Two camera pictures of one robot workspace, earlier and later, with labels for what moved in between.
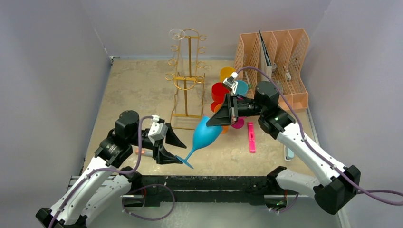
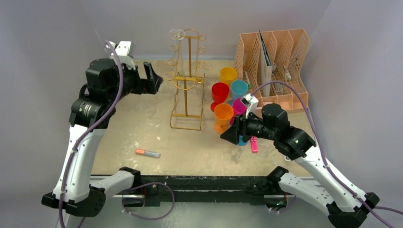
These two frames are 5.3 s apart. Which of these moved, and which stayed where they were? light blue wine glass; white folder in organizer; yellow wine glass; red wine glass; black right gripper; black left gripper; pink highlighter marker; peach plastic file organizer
Moved: black left gripper; black right gripper
Stayed: peach plastic file organizer; white folder in organizer; yellow wine glass; light blue wine glass; pink highlighter marker; red wine glass
